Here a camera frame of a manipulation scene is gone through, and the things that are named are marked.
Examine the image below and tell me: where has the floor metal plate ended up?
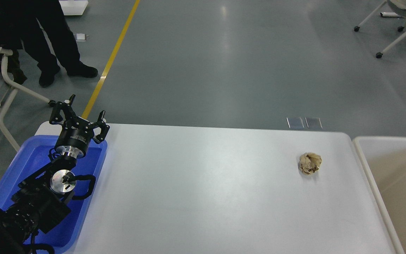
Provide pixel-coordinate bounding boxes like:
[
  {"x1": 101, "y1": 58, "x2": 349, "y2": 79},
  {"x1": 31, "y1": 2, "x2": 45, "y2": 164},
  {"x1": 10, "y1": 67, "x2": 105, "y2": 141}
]
[
  {"x1": 287, "y1": 117, "x2": 305, "y2": 130},
  {"x1": 305, "y1": 117, "x2": 323, "y2": 130}
]

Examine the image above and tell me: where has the white floor power adapter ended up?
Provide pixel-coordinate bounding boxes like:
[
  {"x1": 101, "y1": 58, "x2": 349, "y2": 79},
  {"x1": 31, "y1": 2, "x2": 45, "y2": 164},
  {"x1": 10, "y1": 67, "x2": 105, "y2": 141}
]
[{"x1": 74, "y1": 33, "x2": 88, "y2": 42}]

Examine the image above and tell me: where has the person in black clothes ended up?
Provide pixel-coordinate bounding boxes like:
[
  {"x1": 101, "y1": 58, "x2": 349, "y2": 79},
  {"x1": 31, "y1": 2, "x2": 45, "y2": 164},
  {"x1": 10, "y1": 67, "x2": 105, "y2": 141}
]
[{"x1": 0, "y1": 0, "x2": 98, "y2": 88}]

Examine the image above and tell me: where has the white rolling chair base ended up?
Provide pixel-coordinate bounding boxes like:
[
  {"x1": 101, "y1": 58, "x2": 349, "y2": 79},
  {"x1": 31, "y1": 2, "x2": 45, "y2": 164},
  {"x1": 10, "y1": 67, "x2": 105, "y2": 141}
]
[{"x1": 353, "y1": 0, "x2": 406, "y2": 59}]

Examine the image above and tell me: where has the blue plastic tray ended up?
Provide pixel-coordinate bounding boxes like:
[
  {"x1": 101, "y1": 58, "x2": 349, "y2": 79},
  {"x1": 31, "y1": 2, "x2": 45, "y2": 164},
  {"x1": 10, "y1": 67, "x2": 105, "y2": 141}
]
[{"x1": 0, "y1": 135, "x2": 108, "y2": 254}]

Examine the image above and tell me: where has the left floor metal plate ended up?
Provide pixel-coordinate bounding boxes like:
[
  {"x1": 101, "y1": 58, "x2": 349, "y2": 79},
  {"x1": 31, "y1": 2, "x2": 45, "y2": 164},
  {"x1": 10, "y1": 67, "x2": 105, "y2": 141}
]
[{"x1": 287, "y1": 117, "x2": 305, "y2": 130}]

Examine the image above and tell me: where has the right floor metal plate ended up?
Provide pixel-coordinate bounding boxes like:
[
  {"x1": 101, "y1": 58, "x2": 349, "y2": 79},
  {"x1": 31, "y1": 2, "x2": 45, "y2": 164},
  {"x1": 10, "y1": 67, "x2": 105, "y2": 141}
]
[{"x1": 305, "y1": 117, "x2": 323, "y2": 130}]

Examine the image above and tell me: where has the crumpled brown paper ball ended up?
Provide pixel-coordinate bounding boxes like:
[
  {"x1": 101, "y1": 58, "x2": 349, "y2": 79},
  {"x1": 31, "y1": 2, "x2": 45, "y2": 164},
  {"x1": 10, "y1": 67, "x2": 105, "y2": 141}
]
[{"x1": 298, "y1": 152, "x2": 322, "y2": 175}]

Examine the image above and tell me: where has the white floor base plate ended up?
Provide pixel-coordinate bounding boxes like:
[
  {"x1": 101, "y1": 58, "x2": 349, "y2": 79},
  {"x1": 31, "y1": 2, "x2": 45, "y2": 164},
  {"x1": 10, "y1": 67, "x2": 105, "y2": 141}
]
[{"x1": 59, "y1": 0, "x2": 88, "y2": 16}]

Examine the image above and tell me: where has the beige plastic bin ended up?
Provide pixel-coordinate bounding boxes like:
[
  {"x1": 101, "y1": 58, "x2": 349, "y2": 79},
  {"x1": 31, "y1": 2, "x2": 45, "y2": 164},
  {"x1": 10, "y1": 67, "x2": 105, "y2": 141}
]
[{"x1": 353, "y1": 136, "x2": 406, "y2": 254}]

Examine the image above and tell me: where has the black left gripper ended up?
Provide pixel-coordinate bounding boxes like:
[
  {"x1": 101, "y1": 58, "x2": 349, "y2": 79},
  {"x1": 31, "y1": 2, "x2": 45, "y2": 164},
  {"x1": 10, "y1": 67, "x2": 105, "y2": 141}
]
[{"x1": 50, "y1": 94, "x2": 110, "y2": 158}]

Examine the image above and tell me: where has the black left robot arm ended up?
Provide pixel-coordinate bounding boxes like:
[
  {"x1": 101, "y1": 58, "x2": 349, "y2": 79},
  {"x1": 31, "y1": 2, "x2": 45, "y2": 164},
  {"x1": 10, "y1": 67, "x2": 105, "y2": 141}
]
[{"x1": 0, "y1": 95, "x2": 110, "y2": 254}]

